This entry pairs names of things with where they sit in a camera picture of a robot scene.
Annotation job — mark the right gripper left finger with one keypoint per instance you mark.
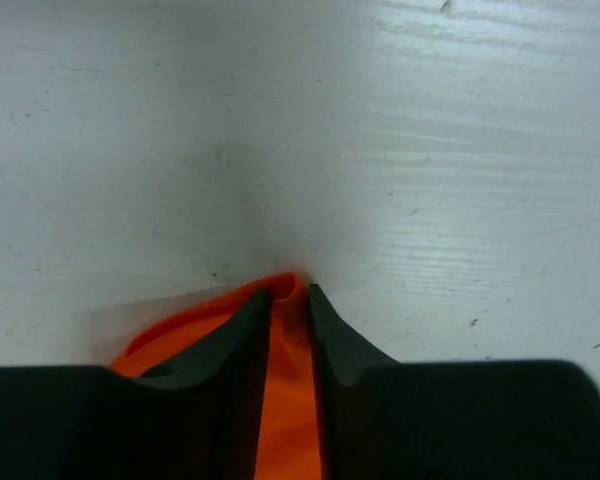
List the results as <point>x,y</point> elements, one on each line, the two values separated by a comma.
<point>195,415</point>

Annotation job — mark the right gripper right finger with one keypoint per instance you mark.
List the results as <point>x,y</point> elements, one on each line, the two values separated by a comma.
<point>379,418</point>

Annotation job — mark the orange t-shirt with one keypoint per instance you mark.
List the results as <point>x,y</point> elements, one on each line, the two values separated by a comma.
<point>288,445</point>

